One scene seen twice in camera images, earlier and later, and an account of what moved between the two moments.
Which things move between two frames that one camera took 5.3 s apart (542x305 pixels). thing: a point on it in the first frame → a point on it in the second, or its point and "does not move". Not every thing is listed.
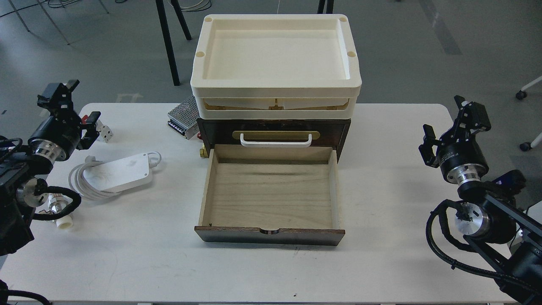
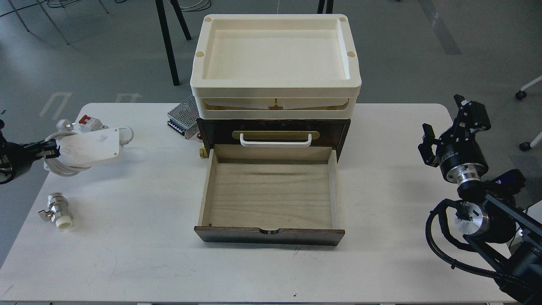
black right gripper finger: [460, 101] does not move
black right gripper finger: [426, 149] does not move
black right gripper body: [461, 156] does not move
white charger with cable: [92, 179] → [79, 150]
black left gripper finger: [91, 134] → [48, 148]
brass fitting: [203, 152] does not move
